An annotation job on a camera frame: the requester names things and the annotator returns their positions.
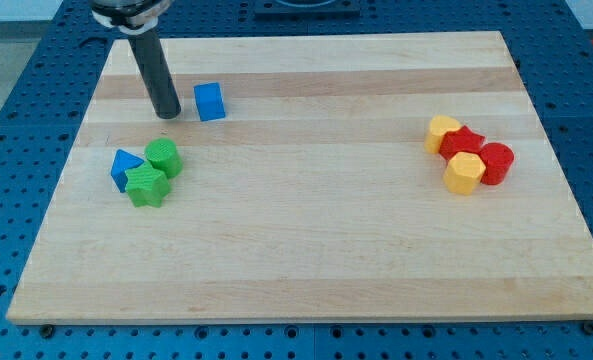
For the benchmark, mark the wooden board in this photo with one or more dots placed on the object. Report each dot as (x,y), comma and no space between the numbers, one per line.
(314,199)

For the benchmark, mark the yellow heart block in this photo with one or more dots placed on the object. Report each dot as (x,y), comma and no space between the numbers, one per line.
(438,127)

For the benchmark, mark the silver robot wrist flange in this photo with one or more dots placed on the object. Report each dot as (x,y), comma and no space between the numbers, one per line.
(131,17)

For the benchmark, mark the yellow hexagon block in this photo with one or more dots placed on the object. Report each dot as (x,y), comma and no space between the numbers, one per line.
(463,173)

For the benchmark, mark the red cylinder block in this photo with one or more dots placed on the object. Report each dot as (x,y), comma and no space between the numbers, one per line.
(498,159)

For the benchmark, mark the blue triangle block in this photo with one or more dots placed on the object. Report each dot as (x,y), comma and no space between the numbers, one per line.
(123,161)

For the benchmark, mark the red star block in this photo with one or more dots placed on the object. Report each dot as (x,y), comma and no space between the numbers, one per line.
(462,140)

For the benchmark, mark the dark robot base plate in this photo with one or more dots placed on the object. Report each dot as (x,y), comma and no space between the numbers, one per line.
(270,9)

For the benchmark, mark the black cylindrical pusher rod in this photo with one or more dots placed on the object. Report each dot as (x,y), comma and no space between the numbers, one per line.
(151,61)

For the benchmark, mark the blue cube block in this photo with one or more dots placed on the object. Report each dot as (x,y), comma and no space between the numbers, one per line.
(209,101)

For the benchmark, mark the green star block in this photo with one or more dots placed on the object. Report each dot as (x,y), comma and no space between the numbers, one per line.
(147,186)

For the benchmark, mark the green cylinder block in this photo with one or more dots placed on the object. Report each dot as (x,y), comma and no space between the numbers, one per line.
(163,155)

